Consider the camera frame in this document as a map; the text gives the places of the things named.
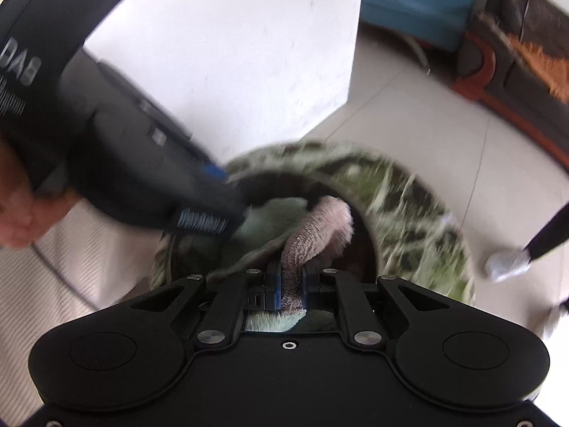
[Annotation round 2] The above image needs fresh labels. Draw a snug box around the person's left leg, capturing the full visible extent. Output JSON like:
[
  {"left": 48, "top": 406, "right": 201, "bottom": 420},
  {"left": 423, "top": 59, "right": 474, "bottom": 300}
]
[{"left": 0, "top": 211, "right": 172, "bottom": 427}]

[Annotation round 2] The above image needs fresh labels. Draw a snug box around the round green marble table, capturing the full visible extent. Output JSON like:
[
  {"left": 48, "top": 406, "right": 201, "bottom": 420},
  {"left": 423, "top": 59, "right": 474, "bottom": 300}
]
[{"left": 151, "top": 140, "right": 477, "bottom": 309}]

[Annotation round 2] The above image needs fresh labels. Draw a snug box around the dark leather sofa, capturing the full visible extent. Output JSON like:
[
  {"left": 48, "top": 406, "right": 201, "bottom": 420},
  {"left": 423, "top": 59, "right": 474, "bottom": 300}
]
[{"left": 452, "top": 0, "right": 569, "bottom": 166}]

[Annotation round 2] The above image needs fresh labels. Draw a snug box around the person's leg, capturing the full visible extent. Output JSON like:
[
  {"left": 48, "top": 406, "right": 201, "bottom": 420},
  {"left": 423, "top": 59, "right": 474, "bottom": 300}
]
[
  {"left": 521, "top": 199, "right": 569, "bottom": 261},
  {"left": 0, "top": 211, "right": 172, "bottom": 427}
]

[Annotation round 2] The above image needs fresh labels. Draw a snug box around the teal bench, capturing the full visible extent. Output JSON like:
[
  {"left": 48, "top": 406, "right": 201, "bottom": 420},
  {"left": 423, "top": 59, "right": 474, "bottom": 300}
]
[{"left": 359, "top": 0, "right": 483, "bottom": 74}]

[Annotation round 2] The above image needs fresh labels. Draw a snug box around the person's left hand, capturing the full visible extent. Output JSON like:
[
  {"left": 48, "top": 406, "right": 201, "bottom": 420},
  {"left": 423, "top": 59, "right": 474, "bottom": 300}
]
[{"left": 0, "top": 138, "right": 77, "bottom": 248}]

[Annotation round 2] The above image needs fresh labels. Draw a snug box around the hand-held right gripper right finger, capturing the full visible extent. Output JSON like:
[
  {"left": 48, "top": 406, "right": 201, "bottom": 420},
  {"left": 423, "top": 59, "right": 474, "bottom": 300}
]
[{"left": 302, "top": 266, "right": 451, "bottom": 348}]

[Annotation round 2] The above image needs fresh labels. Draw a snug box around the black cable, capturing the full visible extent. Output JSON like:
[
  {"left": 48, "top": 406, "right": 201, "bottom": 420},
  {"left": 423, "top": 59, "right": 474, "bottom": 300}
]
[{"left": 31, "top": 244, "right": 101, "bottom": 311}]

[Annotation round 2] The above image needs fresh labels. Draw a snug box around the orange fringed throw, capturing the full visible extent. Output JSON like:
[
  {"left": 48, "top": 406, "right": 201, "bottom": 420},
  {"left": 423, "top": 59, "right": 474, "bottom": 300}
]
[{"left": 506, "top": 35, "right": 569, "bottom": 99}]

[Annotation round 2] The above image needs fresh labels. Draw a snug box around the fluffy pink green cloth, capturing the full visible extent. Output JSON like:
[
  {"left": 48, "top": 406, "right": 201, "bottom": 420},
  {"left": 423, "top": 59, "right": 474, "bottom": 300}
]
[{"left": 208, "top": 195, "right": 356, "bottom": 332}]

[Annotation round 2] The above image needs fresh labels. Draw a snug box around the steel bowl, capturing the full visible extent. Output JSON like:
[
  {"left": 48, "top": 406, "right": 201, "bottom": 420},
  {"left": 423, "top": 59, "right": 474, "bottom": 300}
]
[{"left": 168, "top": 171, "right": 384, "bottom": 286}]

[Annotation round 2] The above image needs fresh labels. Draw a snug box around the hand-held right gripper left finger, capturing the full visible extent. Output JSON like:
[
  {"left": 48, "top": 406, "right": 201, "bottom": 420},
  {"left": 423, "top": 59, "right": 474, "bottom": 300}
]
[{"left": 131, "top": 268, "right": 284, "bottom": 348}]

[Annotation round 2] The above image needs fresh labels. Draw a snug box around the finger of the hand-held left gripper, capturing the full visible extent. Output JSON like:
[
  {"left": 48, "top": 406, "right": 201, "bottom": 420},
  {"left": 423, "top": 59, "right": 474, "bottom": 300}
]
[
  {"left": 147, "top": 180, "right": 247, "bottom": 236},
  {"left": 98, "top": 60, "right": 225, "bottom": 183}
]

